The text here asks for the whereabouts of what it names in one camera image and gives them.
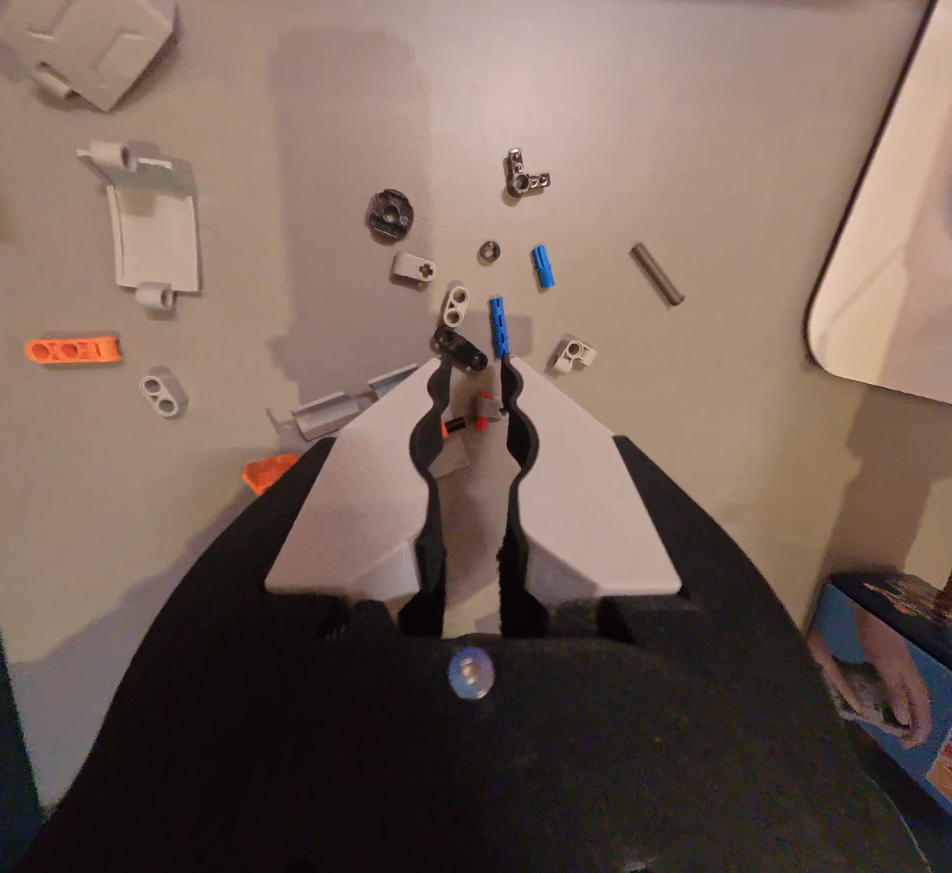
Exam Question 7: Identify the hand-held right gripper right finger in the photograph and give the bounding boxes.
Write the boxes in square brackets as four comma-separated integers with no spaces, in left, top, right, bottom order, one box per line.
[497,354,683,640]

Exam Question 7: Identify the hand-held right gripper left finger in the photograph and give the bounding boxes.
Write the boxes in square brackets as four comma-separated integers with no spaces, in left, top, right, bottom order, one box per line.
[265,356,451,640]

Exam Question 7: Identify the black two-hole beam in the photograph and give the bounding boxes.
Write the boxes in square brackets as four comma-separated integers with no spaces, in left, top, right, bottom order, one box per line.
[433,326,490,373]

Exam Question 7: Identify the round black disc piece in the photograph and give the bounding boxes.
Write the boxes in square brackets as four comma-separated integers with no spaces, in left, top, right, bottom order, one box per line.
[366,189,416,244]

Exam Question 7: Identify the light grey small connector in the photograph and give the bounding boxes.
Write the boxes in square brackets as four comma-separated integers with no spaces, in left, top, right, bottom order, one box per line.
[548,335,597,377]

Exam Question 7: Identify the short dark grey axle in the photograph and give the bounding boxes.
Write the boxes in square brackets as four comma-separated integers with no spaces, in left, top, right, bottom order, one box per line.
[629,242,686,308]

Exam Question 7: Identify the orange small beam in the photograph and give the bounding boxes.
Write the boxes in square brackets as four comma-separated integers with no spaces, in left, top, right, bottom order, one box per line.
[24,335,122,367]

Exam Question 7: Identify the picture box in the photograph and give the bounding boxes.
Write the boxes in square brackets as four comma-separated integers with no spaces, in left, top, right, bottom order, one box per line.
[805,572,952,818]

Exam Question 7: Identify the grey hollow panel piece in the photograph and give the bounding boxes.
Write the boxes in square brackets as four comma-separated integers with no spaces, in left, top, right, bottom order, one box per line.
[76,139,204,310]

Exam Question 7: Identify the black connector with pins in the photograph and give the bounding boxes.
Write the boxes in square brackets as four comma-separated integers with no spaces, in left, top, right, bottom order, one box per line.
[506,148,553,199]

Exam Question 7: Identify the white board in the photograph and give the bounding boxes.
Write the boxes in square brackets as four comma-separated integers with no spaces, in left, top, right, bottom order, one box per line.
[805,0,952,406]

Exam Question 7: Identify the grey ridged panel piece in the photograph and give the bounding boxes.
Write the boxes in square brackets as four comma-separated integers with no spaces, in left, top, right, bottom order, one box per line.
[0,0,179,113]

